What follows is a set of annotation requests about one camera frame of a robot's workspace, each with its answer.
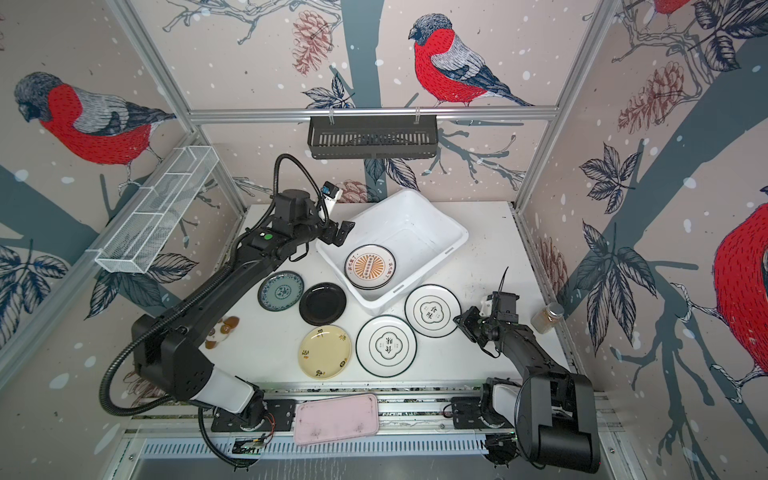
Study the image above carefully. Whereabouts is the black corrugated cable hose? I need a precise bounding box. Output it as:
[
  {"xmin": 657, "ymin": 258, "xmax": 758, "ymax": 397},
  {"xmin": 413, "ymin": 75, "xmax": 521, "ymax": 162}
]
[{"xmin": 98, "ymin": 153, "xmax": 331, "ymax": 418}]

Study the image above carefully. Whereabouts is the aluminium frame post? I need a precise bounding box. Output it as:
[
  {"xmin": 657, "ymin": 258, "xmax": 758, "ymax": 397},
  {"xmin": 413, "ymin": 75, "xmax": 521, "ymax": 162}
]
[{"xmin": 104, "ymin": 0, "xmax": 250, "ymax": 212}]

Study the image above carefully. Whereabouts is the orange sunburst plate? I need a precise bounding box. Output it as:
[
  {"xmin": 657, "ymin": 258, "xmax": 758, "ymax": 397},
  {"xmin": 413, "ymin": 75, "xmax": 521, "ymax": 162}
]
[
  {"xmin": 344, "ymin": 244, "xmax": 396, "ymax": 280},
  {"xmin": 347, "ymin": 277, "xmax": 390, "ymax": 290}
]

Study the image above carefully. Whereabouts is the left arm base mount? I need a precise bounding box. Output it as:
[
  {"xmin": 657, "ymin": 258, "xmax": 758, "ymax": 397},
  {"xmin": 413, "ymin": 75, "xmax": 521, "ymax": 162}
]
[{"xmin": 211, "ymin": 396, "xmax": 297, "ymax": 433}]

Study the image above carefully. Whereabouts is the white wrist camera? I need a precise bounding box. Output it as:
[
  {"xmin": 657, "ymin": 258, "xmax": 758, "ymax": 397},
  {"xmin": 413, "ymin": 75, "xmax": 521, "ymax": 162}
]
[{"xmin": 321, "ymin": 181, "xmax": 343, "ymax": 212}]

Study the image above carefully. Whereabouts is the white plastic bin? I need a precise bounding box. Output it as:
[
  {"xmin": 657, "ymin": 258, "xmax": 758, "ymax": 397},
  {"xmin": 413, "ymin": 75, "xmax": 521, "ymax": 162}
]
[{"xmin": 316, "ymin": 189, "xmax": 469, "ymax": 316}]

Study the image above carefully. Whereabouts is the white mesh wire shelf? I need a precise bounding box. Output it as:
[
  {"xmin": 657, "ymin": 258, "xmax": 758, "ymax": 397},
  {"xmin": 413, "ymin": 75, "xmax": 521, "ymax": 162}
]
[{"xmin": 95, "ymin": 146, "xmax": 219, "ymax": 273}]

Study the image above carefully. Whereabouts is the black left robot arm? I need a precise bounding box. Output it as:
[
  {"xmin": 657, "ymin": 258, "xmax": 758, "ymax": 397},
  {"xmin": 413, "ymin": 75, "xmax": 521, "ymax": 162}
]
[{"xmin": 132, "ymin": 183, "xmax": 354, "ymax": 416}]

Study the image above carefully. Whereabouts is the black hanging wire basket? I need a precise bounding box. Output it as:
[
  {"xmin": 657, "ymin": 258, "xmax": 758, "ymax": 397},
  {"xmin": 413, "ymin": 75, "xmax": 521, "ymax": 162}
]
[{"xmin": 307, "ymin": 115, "xmax": 438, "ymax": 160}]

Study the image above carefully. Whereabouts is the yellow plate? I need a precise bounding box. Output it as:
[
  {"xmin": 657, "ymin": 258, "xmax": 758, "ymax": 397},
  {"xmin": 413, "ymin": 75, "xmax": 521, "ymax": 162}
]
[{"xmin": 298, "ymin": 325, "xmax": 352, "ymax": 380}]

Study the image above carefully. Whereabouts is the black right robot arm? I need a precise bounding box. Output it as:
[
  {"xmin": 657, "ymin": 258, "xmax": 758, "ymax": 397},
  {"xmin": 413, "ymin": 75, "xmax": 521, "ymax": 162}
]
[{"xmin": 453, "ymin": 290, "xmax": 601, "ymax": 474}]

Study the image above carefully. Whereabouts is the blue floral green plate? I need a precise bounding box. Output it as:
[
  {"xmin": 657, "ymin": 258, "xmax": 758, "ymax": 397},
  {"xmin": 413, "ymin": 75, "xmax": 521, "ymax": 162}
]
[{"xmin": 258, "ymin": 271, "xmax": 305, "ymax": 312}]

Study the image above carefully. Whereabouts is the small glass jar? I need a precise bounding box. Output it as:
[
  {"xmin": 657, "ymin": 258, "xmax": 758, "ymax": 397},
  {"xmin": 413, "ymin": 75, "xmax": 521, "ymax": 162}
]
[{"xmin": 531, "ymin": 302, "xmax": 564, "ymax": 334}]

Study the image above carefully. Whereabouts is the white plate black rim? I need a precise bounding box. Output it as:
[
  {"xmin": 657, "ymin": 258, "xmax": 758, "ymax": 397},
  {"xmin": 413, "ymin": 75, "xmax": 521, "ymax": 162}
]
[
  {"xmin": 404, "ymin": 284, "xmax": 461, "ymax": 338},
  {"xmin": 355, "ymin": 315, "xmax": 418, "ymax": 378}
]

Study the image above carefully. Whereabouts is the horizontal aluminium rail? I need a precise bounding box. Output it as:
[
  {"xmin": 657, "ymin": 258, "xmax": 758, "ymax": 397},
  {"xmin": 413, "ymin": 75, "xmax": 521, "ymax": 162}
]
[{"xmin": 187, "ymin": 106, "xmax": 560, "ymax": 125}]

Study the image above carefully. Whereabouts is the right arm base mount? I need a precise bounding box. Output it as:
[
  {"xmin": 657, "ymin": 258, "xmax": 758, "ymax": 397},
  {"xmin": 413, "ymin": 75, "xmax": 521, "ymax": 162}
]
[{"xmin": 449, "ymin": 377, "xmax": 521, "ymax": 430}]

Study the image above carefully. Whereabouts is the pink pad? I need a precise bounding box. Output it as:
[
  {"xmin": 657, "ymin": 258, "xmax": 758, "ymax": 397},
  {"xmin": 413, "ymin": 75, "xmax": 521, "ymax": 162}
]
[{"xmin": 293, "ymin": 394, "xmax": 379, "ymax": 446}]

